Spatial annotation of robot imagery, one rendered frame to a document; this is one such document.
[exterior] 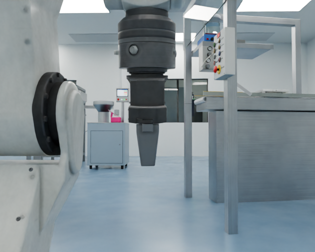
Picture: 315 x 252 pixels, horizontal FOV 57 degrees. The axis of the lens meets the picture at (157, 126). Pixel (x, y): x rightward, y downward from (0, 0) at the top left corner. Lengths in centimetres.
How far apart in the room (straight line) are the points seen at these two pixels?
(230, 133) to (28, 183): 138
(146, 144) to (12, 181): 22
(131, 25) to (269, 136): 233
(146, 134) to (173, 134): 705
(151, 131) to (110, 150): 441
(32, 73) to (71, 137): 11
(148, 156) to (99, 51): 755
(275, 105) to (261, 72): 537
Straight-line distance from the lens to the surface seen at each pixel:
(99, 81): 775
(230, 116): 174
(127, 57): 43
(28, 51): 48
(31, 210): 48
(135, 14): 44
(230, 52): 167
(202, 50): 246
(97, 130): 485
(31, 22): 49
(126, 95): 519
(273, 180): 273
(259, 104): 260
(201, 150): 753
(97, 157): 486
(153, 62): 42
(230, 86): 175
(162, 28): 43
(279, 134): 273
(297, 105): 278
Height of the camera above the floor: 57
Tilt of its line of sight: 2 degrees up
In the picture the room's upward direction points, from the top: straight up
